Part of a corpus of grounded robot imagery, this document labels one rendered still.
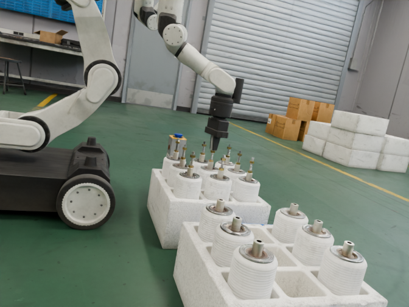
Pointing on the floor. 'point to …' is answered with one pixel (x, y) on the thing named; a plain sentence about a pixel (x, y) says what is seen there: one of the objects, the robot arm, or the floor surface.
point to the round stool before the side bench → (8, 74)
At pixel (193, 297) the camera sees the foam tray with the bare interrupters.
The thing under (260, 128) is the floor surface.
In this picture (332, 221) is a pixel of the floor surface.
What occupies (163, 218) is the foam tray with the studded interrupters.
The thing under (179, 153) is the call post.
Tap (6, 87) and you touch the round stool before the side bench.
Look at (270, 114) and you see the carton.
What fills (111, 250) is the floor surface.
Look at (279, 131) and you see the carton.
